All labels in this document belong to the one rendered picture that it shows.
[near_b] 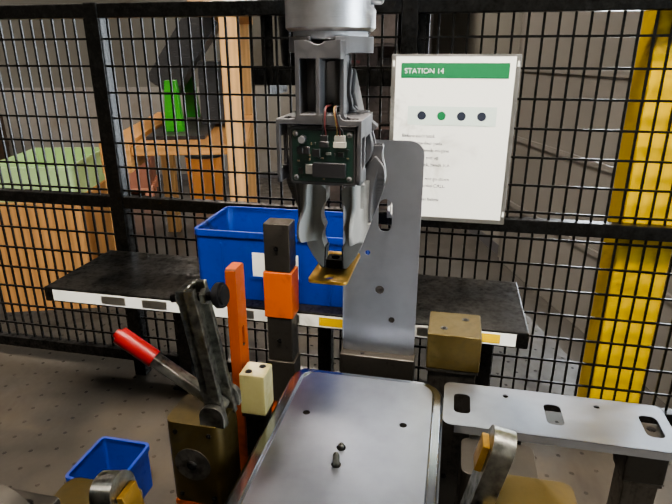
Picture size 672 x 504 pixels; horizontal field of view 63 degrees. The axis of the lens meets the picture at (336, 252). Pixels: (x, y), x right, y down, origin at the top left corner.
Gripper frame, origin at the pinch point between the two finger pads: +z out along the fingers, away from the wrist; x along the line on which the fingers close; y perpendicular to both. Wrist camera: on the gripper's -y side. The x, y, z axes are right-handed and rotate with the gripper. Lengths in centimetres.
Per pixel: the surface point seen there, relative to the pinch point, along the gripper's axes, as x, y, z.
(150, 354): -22.0, 0.2, 14.4
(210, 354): -14.1, 0.9, 13.0
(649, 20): 43, -63, -24
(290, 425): -7.2, -6.1, 26.8
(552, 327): 75, -244, 129
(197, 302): -15.1, 0.8, 6.7
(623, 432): 34.7, -13.3, 26.7
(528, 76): 57, -338, -2
